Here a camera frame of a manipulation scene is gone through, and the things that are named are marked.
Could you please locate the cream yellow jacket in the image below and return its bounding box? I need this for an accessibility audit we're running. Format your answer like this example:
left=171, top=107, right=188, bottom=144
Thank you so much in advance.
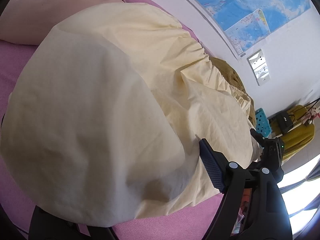
left=1, top=3, right=254, bottom=227

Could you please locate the black shoulder bag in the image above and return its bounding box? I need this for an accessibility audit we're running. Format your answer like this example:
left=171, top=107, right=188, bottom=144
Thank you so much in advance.
left=276, top=111, right=294, bottom=134

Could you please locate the white clothes rack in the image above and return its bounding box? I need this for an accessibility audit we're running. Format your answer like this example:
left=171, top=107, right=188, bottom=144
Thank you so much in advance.
left=267, top=97, right=320, bottom=140

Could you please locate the teal perforated plastic basket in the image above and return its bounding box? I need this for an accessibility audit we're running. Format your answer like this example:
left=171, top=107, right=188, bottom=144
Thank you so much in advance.
left=255, top=108, right=272, bottom=137

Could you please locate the mustard yellow hanging garment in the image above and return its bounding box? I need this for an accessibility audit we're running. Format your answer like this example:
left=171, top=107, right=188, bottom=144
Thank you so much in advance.
left=280, top=105, right=315, bottom=163

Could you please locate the small plush toy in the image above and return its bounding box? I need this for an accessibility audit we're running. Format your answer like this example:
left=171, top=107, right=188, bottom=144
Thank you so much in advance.
left=301, top=107, right=319, bottom=126

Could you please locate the grey window curtain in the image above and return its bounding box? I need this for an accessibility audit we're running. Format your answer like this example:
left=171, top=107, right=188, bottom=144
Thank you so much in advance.
left=278, top=158, right=319, bottom=215

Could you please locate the peach pink pillow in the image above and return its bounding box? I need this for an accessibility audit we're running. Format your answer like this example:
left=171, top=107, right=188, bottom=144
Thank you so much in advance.
left=1, top=0, right=123, bottom=45

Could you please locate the white wall socket panel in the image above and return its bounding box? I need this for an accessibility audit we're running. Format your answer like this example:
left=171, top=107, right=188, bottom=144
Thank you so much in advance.
left=247, top=49, right=270, bottom=86

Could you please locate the colourful wall map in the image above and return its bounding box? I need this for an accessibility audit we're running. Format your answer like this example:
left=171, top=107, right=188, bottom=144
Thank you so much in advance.
left=186, top=0, right=311, bottom=59

